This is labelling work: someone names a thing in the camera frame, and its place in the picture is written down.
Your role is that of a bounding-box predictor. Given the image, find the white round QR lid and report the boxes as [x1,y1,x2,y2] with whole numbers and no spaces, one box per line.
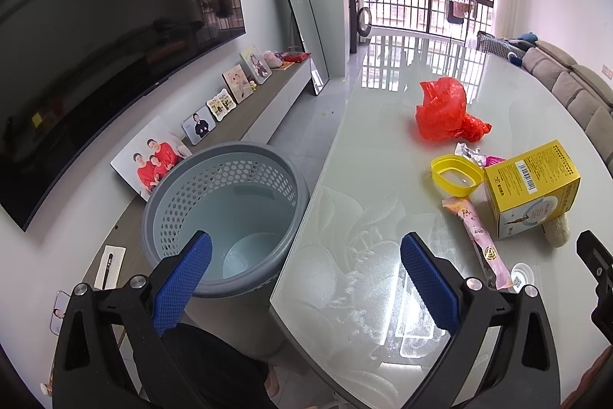
[511,263,535,293]

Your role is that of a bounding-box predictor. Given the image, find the yellow cardboard box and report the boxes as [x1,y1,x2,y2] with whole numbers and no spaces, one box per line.
[484,140,581,239]

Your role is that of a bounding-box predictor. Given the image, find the pink snack wrapper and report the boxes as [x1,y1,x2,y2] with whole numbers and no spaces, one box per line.
[442,197,513,291]

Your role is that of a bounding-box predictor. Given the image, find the yellow square plastic lid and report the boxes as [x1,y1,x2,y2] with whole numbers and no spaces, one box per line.
[430,154,484,198]

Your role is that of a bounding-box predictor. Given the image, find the red plastic bag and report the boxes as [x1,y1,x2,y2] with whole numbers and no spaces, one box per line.
[416,77,492,143]

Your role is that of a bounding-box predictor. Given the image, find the beige loofah sponge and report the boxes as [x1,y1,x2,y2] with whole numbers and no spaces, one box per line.
[541,213,570,248]

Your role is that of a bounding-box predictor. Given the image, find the small portrait photo card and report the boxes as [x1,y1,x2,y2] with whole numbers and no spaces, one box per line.
[50,291,70,336]

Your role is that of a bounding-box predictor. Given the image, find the black pen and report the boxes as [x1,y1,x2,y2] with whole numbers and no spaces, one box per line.
[102,252,114,290]

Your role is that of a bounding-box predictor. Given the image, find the white notepad on cabinet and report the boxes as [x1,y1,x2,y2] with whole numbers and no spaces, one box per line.
[93,245,126,291]

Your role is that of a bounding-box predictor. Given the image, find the crumpled white paper wrapper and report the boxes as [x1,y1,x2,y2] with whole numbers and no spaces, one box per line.
[454,142,487,168]

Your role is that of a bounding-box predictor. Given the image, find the grey fabric sofa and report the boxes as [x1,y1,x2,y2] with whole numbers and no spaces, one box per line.
[521,41,613,172]

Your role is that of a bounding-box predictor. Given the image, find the grey perforated laundry basket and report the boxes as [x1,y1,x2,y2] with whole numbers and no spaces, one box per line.
[141,141,310,298]

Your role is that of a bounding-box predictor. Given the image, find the large family photo red clothes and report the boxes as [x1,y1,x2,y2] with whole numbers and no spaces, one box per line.
[110,117,191,200]

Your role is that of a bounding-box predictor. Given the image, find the patterned blanket on sofa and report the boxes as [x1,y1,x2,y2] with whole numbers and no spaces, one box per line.
[477,31,526,59]

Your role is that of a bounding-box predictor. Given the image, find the photo of man in black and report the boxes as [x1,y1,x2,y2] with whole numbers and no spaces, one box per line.
[182,106,216,145]

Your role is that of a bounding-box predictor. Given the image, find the grey low TV cabinet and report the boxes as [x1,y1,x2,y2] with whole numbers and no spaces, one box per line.
[84,63,311,363]

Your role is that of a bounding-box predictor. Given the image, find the standing fan by window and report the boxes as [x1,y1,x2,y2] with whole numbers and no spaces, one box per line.
[348,0,372,54]

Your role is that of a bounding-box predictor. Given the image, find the pink plush toy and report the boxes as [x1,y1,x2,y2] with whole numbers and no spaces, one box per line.
[263,51,284,69]

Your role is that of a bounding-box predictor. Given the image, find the red packet on cabinet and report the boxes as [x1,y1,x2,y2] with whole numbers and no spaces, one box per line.
[282,52,311,63]

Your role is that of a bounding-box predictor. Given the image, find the tall leaning floor mirror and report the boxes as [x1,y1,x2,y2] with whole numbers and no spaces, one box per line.
[288,0,329,95]

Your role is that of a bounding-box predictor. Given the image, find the small scalloped photo frame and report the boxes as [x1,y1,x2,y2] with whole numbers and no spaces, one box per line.
[206,88,237,122]

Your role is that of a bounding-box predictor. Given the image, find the baby photo frame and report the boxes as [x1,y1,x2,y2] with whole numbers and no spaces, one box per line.
[222,64,254,104]

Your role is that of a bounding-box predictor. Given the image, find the child portrait photo frame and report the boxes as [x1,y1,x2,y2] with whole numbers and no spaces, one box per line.
[240,47,272,85]

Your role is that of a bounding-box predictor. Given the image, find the large black wall television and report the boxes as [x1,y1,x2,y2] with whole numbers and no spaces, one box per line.
[1,0,245,228]

